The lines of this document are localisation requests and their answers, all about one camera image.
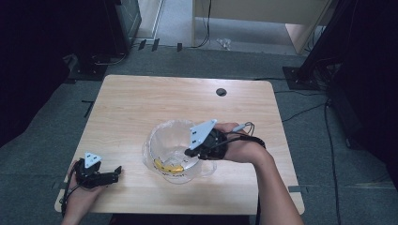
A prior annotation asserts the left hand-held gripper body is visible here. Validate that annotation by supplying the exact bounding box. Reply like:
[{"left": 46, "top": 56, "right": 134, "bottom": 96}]
[{"left": 74, "top": 152, "right": 119, "bottom": 189}]

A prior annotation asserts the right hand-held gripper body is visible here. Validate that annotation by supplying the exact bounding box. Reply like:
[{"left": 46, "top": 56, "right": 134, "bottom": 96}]
[{"left": 189, "top": 118, "right": 228, "bottom": 161}]

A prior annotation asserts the clear smiley plastic bag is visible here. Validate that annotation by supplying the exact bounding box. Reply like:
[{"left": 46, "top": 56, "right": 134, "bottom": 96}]
[{"left": 141, "top": 118, "right": 218, "bottom": 186}]

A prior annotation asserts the clear round plastic bin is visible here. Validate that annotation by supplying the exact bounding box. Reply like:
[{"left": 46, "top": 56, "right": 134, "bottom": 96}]
[{"left": 146, "top": 119, "right": 205, "bottom": 184}]

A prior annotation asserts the person's left hand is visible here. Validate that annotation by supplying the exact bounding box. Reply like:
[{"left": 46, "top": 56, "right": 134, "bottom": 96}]
[{"left": 63, "top": 160, "right": 106, "bottom": 218}]

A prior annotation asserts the person's right hand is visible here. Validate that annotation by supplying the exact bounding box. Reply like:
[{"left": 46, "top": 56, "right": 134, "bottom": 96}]
[{"left": 215, "top": 122, "right": 268, "bottom": 164}]

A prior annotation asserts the crumpled clear plastic wrap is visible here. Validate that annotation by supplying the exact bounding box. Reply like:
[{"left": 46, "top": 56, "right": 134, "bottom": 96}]
[{"left": 216, "top": 37, "right": 233, "bottom": 52}]

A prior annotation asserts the dark curtain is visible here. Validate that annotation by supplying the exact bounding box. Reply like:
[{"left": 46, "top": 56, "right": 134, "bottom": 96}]
[
  {"left": 0, "top": 0, "right": 109, "bottom": 148},
  {"left": 328, "top": 0, "right": 398, "bottom": 188}
]

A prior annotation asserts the beige wooden desk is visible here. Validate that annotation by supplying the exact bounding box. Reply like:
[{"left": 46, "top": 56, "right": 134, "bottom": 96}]
[{"left": 191, "top": 0, "right": 333, "bottom": 56}]

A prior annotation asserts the black cabinet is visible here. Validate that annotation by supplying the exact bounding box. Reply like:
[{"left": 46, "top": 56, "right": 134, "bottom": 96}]
[{"left": 102, "top": 0, "right": 143, "bottom": 56}]

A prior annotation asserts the left hand-held gripper cable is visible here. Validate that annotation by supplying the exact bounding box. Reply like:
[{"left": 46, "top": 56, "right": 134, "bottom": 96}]
[{"left": 61, "top": 160, "right": 83, "bottom": 218}]

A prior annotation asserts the hand-held gripper cable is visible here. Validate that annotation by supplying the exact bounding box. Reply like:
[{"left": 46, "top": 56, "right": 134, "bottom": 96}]
[
  {"left": 61, "top": 160, "right": 83, "bottom": 218},
  {"left": 222, "top": 121, "right": 268, "bottom": 150}
]

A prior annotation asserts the right hand-held gripper cable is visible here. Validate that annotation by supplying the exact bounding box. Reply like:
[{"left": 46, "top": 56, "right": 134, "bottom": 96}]
[{"left": 222, "top": 121, "right": 268, "bottom": 150}]

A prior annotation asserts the short black floor cable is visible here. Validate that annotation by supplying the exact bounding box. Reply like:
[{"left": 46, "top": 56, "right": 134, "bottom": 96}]
[{"left": 281, "top": 102, "right": 329, "bottom": 123}]

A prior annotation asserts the dark floor base plate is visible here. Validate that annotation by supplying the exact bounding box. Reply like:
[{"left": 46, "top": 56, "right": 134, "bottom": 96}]
[{"left": 64, "top": 53, "right": 109, "bottom": 84}]

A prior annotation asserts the black stand base plate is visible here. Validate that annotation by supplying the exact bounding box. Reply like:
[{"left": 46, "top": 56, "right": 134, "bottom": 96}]
[{"left": 282, "top": 66, "right": 321, "bottom": 92}]

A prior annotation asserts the looped black cable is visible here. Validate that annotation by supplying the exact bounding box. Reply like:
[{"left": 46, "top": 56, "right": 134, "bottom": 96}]
[{"left": 92, "top": 52, "right": 129, "bottom": 67}]

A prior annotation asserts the black hanging cable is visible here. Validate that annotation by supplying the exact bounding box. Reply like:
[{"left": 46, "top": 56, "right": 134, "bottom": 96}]
[{"left": 191, "top": 0, "right": 212, "bottom": 50}]

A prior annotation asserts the long black floor cable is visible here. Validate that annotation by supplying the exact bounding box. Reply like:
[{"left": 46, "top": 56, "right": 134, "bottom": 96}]
[{"left": 323, "top": 98, "right": 343, "bottom": 225}]

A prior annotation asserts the black stand post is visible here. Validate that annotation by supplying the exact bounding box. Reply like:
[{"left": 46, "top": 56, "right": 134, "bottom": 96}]
[{"left": 297, "top": 0, "right": 356, "bottom": 83}]

